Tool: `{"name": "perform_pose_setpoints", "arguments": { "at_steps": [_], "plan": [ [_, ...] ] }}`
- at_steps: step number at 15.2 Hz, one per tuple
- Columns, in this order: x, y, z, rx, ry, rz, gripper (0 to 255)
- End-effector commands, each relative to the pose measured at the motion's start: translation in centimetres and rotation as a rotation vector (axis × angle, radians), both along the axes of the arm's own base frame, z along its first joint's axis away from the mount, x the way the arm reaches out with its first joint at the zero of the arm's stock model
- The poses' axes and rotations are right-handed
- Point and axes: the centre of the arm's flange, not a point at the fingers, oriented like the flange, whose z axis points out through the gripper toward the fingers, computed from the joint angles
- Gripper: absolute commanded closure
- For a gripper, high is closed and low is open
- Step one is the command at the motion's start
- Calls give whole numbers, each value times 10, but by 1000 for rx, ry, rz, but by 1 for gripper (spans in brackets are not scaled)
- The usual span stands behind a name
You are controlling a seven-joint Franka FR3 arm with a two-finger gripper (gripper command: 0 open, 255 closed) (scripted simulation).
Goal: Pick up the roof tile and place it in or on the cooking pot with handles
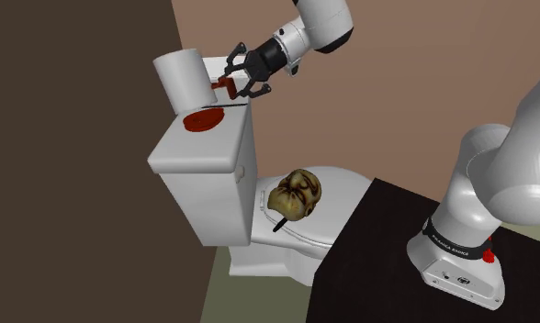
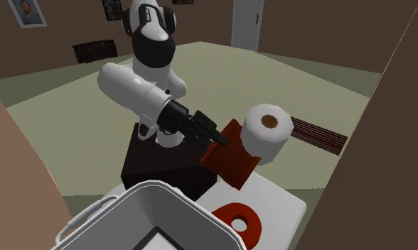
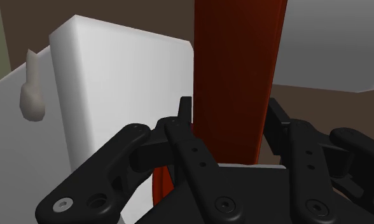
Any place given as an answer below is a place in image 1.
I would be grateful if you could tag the white toilet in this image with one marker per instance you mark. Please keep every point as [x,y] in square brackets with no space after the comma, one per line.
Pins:
[207,201]

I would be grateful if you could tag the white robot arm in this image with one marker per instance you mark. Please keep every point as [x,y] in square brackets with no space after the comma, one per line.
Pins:
[511,170]

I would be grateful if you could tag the brown face mask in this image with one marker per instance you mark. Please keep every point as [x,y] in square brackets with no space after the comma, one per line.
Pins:
[294,194]

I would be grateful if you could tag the red round disc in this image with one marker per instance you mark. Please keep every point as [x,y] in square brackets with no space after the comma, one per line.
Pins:
[203,120]

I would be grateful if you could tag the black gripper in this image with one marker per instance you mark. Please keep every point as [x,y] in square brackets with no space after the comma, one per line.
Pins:
[265,60]

